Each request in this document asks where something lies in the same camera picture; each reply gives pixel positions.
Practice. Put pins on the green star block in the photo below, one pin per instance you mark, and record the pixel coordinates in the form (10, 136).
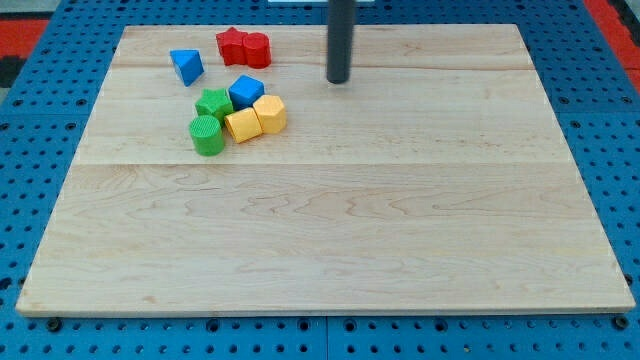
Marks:
(216, 103)

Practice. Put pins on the blue triangular prism block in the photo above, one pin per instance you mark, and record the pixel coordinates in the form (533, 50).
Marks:
(187, 64)

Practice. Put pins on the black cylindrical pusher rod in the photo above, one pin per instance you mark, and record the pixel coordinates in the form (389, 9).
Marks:
(340, 29)

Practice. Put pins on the blue cube block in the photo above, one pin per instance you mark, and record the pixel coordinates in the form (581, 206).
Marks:
(245, 91)

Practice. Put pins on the red cylinder block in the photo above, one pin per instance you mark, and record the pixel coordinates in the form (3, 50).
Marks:
(257, 50)

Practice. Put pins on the red star block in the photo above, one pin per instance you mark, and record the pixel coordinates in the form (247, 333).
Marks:
(231, 46)

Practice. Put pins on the yellow hexagon block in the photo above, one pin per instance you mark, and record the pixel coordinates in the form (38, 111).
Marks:
(271, 113)

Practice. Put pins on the yellow cube block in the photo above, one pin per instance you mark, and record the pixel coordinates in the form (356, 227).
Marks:
(243, 125)

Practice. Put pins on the light wooden board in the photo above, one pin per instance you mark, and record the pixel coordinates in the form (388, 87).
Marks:
(437, 181)

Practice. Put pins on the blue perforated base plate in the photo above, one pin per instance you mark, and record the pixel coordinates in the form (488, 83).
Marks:
(44, 113)

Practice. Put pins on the green cylinder block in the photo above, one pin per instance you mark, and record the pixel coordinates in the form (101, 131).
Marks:
(206, 135)

